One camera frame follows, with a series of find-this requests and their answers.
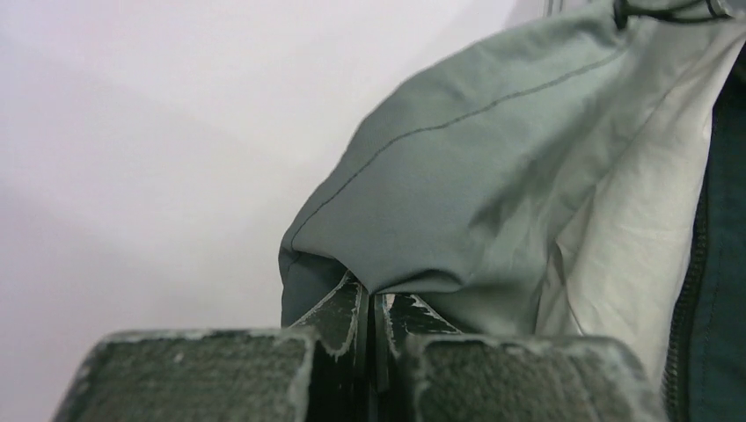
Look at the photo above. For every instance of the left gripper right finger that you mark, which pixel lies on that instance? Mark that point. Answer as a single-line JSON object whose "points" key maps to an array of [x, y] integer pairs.
{"points": [[429, 370]]}

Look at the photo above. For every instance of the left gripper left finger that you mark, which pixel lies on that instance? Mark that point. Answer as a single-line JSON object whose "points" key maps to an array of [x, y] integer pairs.
{"points": [[304, 372]]}

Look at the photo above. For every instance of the grey black zip jacket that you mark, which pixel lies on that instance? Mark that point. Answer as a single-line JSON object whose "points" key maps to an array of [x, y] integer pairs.
{"points": [[582, 174]]}

